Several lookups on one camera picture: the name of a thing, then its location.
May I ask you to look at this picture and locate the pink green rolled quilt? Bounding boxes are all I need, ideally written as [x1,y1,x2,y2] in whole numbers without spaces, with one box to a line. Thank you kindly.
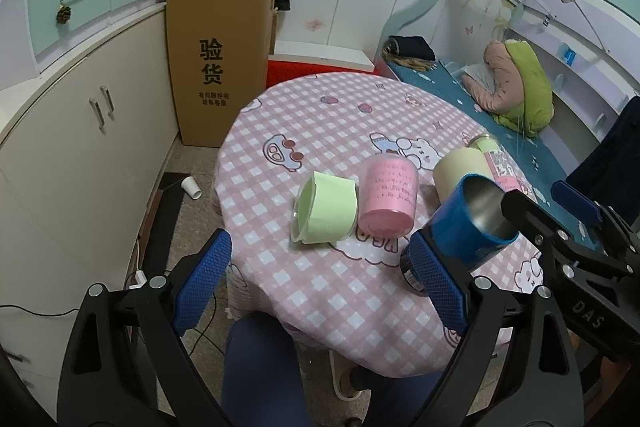
[460,40,554,138]

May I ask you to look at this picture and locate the white paper cup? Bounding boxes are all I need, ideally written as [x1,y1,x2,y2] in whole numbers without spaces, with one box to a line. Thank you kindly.
[180,176,202,200]

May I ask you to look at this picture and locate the pink green tin can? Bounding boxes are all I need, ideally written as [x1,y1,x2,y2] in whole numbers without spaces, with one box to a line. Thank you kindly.
[468,133,521,192]

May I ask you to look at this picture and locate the red storage box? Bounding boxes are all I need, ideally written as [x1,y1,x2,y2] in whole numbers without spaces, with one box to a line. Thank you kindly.
[266,61,367,89]

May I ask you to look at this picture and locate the blue metal cup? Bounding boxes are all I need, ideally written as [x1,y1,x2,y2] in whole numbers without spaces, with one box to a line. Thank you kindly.
[400,173,518,295]

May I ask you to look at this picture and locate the small blue box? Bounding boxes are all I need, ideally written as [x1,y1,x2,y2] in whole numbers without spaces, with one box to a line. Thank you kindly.
[556,43,576,66]

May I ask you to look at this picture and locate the pink cup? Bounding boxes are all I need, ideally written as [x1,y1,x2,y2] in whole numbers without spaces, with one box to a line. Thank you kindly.
[358,154,419,239]

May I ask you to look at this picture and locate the cream yellow cup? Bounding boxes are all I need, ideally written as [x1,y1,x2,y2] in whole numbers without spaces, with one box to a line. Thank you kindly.
[433,147,494,204]

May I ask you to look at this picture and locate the white pillow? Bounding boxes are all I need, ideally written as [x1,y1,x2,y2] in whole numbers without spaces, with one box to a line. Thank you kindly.
[461,63,496,94]

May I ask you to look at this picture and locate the folded dark clothes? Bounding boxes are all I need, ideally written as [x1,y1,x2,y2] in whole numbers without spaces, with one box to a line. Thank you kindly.
[382,36,436,72]

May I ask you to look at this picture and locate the white board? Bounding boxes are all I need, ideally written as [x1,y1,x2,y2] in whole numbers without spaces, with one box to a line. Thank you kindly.
[269,40,374,72]

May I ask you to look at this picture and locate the light green cup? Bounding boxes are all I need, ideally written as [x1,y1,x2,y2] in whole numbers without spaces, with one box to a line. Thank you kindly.
[291,171,358,245]

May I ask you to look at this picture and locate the beige low cabinet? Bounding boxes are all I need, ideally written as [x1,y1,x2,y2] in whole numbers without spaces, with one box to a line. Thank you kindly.
[1,5,178,412]

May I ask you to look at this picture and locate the blue trouser leg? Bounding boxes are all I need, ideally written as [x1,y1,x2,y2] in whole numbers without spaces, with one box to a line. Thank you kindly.
[221,312,442,426]

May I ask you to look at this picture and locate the teal patterned bed mattress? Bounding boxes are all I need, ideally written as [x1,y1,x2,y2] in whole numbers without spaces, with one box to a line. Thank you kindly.
[378,58,597,248]

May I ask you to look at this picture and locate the brown cardboard box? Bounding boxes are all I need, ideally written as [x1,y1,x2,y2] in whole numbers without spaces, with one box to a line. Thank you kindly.
[165,0,274,147]

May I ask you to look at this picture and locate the pink checkered tablecloth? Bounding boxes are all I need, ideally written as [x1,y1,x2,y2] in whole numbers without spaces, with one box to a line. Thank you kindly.
[214,70,547,379]

